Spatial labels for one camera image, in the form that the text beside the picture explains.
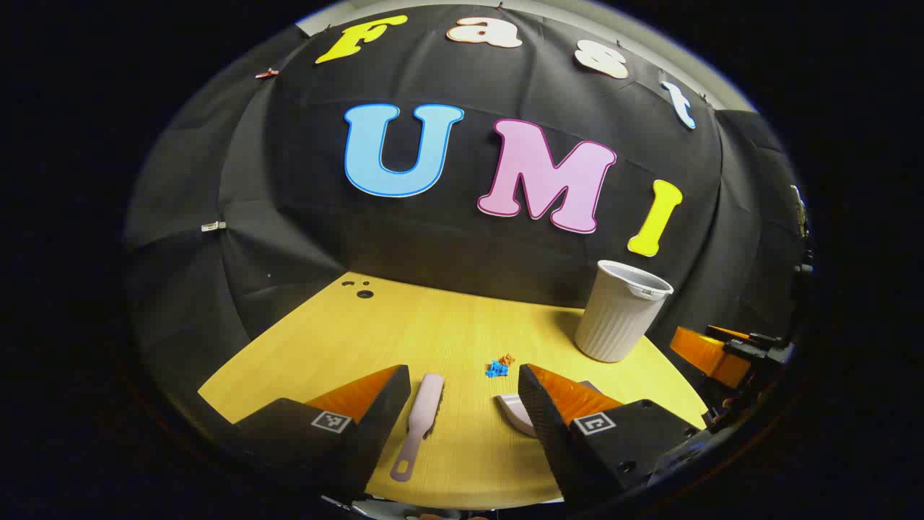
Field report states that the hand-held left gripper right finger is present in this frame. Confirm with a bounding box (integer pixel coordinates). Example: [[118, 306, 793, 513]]
[[518, 363, 712, 510]]

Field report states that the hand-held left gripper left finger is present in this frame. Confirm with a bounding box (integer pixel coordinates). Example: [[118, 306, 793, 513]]
[[209, 364, 412, 506]]

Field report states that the pink dustpan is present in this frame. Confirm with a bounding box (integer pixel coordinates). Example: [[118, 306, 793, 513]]
[[495, 381, 600, 438]]

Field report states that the small pink broom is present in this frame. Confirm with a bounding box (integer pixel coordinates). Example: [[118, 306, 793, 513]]
[[390, 373, 445, 483]]

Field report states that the white ribbed garbage bin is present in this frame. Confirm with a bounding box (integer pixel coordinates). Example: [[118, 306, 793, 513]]
[[575, 260, 675, 363]]

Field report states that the black backdrop cloth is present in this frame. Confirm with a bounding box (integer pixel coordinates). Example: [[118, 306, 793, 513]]
[[123, 4, 813, 405]]

